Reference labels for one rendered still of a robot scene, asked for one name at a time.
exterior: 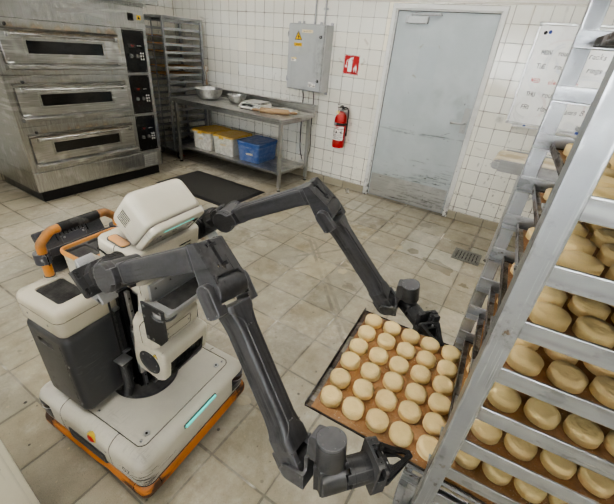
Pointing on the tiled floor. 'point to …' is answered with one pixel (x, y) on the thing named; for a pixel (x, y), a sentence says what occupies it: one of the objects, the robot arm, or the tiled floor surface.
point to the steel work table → (252, 119)
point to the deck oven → (65, 93)
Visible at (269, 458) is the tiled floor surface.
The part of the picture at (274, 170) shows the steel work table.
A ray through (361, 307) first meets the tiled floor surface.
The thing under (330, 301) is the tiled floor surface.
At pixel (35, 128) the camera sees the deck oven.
